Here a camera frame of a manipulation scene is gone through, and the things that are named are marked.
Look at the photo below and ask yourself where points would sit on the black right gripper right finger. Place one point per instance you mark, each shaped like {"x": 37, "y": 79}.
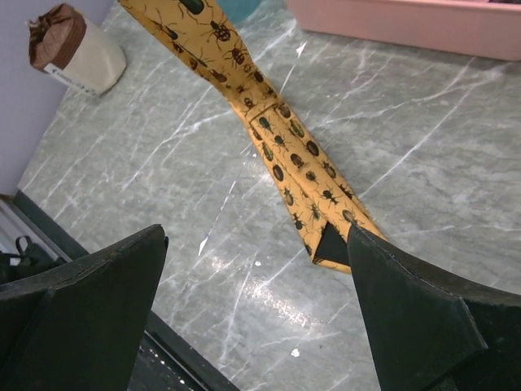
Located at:
{"x": 430, "y": 329}

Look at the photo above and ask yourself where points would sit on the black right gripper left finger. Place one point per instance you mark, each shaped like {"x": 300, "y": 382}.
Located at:
{"x": 78, "y": 326}

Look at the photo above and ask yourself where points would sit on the pink divided organizer box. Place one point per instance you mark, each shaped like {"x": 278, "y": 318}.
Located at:
{"x": 488, "y": 29}

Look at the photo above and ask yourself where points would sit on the brown white rolled cloth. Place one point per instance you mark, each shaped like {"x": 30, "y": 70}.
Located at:
{"x": 67, "y": 46}

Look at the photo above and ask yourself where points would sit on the yellow beetle print tie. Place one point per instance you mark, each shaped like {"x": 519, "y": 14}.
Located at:
{"x": 321, "y": 203}

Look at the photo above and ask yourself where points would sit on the black aluminium mounting rail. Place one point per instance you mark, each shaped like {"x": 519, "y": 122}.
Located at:
{"x": 32, "y": 243}

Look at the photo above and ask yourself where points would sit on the teal transparent plastic tub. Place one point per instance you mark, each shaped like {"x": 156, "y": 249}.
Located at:
{"x": 238, "y": 10}

